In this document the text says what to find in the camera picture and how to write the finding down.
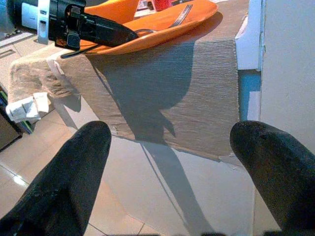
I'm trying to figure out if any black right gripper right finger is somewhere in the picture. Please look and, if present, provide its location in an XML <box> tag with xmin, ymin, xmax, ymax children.
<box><xmin>229</xmin><ymin>120</ymin><xmax>315</xmax><ymax>236</ymax></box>

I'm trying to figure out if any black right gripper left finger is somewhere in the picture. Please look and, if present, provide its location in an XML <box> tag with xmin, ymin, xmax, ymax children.
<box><xmin>0</xmin><ymin>120</ymin><xmax>112</xmax><ymax>236</ymax></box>

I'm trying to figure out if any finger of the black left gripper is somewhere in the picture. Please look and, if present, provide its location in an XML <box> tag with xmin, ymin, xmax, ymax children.
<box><xmin>80</xmin><ymin>13</ymin><xmax>139</xmax><ymax>48</ymax></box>

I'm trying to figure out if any orange plate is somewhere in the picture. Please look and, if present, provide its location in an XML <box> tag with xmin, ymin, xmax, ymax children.
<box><xmin>79</xmin><ymin>0</ymin><xmax>219</xmax><ymax>56</ymax></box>

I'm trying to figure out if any orange bowl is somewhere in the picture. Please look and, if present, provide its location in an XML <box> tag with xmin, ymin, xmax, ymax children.
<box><xmin>84</xmin><ymin>0</ymin><xmax>146</xmax><ymax>25</ymax></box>

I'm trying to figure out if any white appliance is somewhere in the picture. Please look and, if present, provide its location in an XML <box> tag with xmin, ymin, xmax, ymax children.
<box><xmin>21</xmin><ymin>0</ymin><xmax>39</xmax><ymax>30</ymax></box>

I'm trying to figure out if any dark metal fork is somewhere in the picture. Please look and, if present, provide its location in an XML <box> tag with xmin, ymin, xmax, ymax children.
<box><xmin>134</xmin><ymin>4</ymin><xmax>194</xmax><ymax>34</ymax></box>

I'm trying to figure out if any dark box with green stripes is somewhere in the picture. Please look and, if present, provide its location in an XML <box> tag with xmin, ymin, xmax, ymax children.
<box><xmin>0</xmin><ymin>83</ymin><xmax>34</xmax><ymax>151</ymax></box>

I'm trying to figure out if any crumpled white tape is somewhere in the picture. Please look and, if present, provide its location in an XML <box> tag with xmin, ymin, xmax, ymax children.
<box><xmin>5</xmin><ymin>91</ymin><xmax>50</xmax><ymax>123</ymax></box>

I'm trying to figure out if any white cabinet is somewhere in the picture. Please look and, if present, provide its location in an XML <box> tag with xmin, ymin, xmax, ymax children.
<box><xmin>234</xmin><ymin>0</ymin><xmax>267</xmax><ymax>72</ymax></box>

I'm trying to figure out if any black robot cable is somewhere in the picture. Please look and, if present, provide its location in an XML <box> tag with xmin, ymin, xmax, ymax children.
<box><xmin>60</xmin><ymin>43</ymin><xmax>100</xmax><ymax>59</ymax></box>

